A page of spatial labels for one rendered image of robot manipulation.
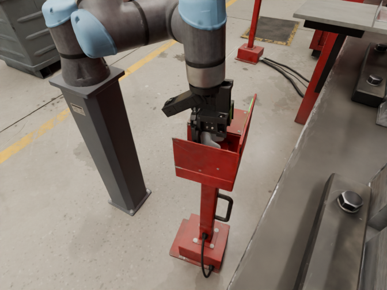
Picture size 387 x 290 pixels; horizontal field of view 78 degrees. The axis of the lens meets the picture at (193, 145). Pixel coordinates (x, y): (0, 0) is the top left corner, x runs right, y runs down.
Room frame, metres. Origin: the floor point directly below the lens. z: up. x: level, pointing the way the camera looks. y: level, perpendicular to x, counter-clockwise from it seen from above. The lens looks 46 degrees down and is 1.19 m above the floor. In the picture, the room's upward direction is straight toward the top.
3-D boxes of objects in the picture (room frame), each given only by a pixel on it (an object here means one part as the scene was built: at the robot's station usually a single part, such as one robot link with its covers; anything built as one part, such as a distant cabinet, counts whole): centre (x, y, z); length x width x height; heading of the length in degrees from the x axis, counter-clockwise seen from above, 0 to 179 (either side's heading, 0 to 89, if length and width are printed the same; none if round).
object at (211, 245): (0.46, -0.06, 0.13); 0.10 x 0.10 x 0.01; 71
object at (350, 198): (0.17, -0.21, 0.91); 0.03 x 0.03 x 0.02
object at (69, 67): (0.74, 0.36, 0.82); 0.15 x 0.15 x 0.10
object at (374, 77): (0.47, -0.40, 0.91); 0.03 x 0.03 x 0.02
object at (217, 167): (0.46, -0.06, 0.75); 0.20 x 0.16 x 0.18; 161
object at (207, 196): (0.46, -0.06, 0.39); 0.05 x 0.05 x 0.54; 71
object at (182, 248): (0.47, -0.03, 0.06); 0.25 x 0.20 x 0.12; 71
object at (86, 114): (0.74, 0.36, 0.39); 0.18 x 0.18 x 0.77; 61
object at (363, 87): (0.56, -0.46, 0.89); 0.30 x 0.05 x 0.03; 147
